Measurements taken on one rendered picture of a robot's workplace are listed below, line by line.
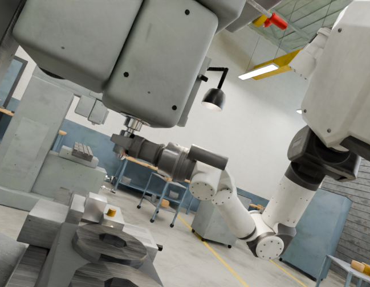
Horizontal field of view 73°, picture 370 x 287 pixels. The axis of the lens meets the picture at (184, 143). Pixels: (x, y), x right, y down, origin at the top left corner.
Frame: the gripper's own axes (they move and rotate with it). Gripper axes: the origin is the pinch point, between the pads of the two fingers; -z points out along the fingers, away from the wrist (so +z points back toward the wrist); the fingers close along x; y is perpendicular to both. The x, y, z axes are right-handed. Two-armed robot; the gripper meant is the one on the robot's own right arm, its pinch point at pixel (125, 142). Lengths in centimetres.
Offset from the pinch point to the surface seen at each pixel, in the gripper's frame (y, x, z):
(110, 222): 21.2, -2.5, 3.6
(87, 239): 11.6, 36.2, 11.5
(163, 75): -17.7, 8.8, 5.2
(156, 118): -7.8, 7.0, 7.0
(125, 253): 11.7, 35.6, 16.0
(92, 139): 26, -589, -272
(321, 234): 33, -508, 318
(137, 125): -5.1, 1.8, 1.7
